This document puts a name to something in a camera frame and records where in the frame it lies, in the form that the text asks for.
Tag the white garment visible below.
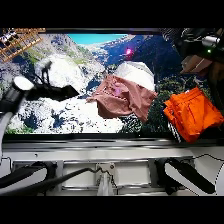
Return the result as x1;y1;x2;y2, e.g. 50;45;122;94
114;60;156;92

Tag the pink garment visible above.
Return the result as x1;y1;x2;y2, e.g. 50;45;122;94
86;74;159;123

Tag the black cable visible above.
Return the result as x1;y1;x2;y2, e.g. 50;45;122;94
0;166;116;196
184;152;224;163

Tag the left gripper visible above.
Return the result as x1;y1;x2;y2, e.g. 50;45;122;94
32;83;80;102

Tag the orange garment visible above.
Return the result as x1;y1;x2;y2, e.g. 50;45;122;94
162;86;224;144

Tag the silver frame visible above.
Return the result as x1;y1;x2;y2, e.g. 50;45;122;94
0;137;224;196

